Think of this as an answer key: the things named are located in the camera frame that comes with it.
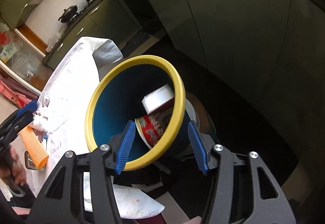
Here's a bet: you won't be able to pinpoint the orange foam net sleeve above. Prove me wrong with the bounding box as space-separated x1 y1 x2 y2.
19 126 49 170

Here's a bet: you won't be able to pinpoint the green kitchen cabinets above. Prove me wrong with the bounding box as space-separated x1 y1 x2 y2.
48 0 324 185

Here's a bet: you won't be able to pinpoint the person's left hand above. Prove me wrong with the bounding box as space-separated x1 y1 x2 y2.
1 146 26 186

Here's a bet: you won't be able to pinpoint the red instant noodle cup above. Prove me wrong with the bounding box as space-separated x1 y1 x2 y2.
135 104 173 149

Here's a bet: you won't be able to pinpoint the white floral tablecloth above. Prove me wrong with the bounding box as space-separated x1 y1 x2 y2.
28 37 164 223

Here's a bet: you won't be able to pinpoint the blue bin with yellow rim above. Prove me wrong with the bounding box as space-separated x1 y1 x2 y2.
85 54 217 172

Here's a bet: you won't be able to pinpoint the black wok on stove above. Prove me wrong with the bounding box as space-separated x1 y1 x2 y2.
58 5 78 23

